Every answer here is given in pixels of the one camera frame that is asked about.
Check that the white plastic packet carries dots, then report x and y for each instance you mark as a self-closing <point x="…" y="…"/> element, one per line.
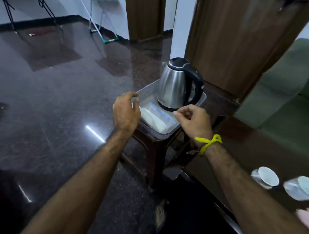
<point x="152" y="119"/>

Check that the person's right hand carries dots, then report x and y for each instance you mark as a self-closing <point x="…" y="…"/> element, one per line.
<point x="195" y="125"/>

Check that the brown wooden door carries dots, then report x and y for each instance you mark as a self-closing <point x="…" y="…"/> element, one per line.
<point x="236" y="45"/>
<point x="144" y="19"/>

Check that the person's right forearm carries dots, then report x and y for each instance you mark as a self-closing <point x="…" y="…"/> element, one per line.
<point x="248" y="192"/>

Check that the clear plastic packet blue print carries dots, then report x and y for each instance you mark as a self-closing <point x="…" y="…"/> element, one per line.
<point x="161" y="114"/>

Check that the yellow wrist thread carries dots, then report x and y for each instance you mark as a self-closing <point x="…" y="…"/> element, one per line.
<point x="208" y="142"/>

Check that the person's left forearm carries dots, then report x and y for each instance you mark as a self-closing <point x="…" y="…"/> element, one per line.
<point x="79" y="188"/>

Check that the black tripod stand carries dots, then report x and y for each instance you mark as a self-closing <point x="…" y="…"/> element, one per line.
<point x="9" y="14"/>
<point x="49" y="14"/>

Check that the white teacup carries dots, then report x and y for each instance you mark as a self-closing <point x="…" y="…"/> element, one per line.
<point x="268" y="176"/>
<point x="303" y="185"/>

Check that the white perforated plastic tray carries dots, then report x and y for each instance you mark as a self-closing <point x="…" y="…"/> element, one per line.
<point x="149" y="96"/>

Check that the brown plastic stool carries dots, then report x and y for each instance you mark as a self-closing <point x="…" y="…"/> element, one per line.
<point x="157" y="154"/>

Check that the pale pink object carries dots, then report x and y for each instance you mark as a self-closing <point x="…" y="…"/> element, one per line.
<point x="303" y="218"/>

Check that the mop with green head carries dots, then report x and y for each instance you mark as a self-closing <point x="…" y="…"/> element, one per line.
<point x="96" y="26"/>

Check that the green sofa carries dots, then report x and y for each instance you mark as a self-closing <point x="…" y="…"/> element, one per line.
<point x="280" y="96"/>

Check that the person's left thumb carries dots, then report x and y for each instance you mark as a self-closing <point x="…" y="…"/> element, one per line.
<point x="137" y="111"/>

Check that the person's right fingers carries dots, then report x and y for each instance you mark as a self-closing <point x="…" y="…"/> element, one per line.
<point x="184" y="112"/>

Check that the white saucer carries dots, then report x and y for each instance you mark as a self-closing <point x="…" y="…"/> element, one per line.
<point x="258" y="179"/>
<point x="293" y="190"/>

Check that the person's left hand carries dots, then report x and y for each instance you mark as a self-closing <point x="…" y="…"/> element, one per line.
<point x="125" y="115"/>

